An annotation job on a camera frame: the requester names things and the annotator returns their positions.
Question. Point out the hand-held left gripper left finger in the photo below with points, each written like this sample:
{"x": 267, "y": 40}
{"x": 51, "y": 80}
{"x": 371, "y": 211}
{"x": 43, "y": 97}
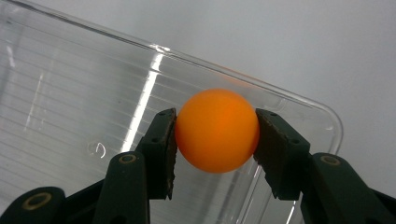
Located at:
{"x": 158, "y": 149}

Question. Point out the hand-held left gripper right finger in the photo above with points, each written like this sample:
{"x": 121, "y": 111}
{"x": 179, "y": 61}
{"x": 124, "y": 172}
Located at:
{"x": 280, "y": 149}

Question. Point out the orange ball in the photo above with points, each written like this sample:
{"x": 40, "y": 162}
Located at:
{"x": 217, "y": 130}

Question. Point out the clear plastic tray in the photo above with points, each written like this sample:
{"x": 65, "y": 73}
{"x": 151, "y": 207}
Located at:
{"x": 77, "y": 93}

